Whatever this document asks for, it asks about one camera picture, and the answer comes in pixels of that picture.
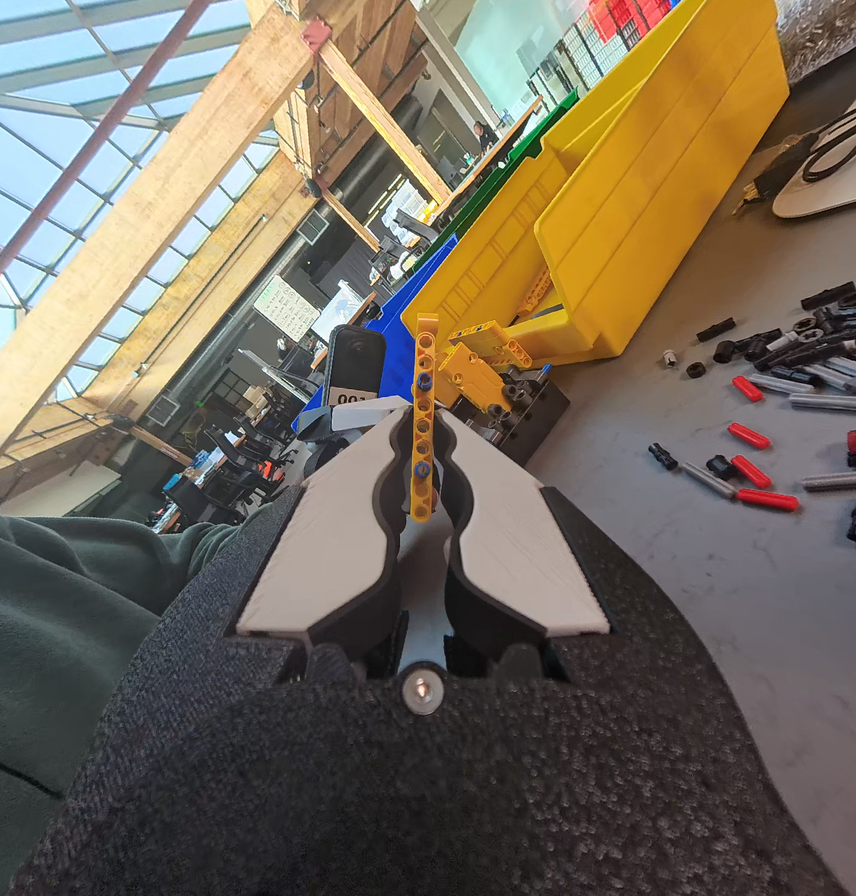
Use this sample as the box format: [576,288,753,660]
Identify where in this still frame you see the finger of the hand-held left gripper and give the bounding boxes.
[331,395,410,434]

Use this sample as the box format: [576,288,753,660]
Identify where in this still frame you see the yellow lego beam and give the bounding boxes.
[410,313,440,525]

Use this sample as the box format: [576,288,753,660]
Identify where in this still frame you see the white rounded board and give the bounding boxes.
[772,90,856,220]

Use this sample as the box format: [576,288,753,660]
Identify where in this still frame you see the blue plastic bin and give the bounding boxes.
[291,234,461,439]

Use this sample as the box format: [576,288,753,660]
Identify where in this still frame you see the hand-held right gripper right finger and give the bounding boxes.
[438,413,611,679]

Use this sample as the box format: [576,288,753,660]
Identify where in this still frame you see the pile of small lego pins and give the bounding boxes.
[647,279,856,548]

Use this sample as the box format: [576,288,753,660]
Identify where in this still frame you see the stack of red storage bins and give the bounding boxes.
[585,0,682,51]

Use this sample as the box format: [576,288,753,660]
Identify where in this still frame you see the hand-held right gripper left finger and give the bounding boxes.
[236,407,411,679]

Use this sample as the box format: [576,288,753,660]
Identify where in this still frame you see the yellow plastic bin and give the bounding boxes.
[401,0,793,365]

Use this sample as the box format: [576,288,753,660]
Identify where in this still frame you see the black cable with plug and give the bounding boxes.
[731,97,856,212]

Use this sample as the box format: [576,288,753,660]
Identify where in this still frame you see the green plastic bin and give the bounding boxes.
[410,87,580,275]

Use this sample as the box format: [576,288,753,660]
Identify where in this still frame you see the black and yellow lego model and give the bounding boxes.
[438,320,571,469]

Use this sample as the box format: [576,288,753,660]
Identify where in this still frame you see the person in green sweatshirt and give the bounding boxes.
[0,509,191,896]

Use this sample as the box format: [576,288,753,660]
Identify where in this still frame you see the yellow lego ladder frame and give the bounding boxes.
[518,265,552,323]

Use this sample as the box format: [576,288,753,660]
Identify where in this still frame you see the crinkled clear plastic bag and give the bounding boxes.
[777,0,856,72]

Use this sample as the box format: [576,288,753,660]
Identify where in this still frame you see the wall of clear parts drawers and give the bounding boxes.
[531,13,612,93]

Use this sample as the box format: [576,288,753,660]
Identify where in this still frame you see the black office chair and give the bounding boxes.
[207,423,297,494]

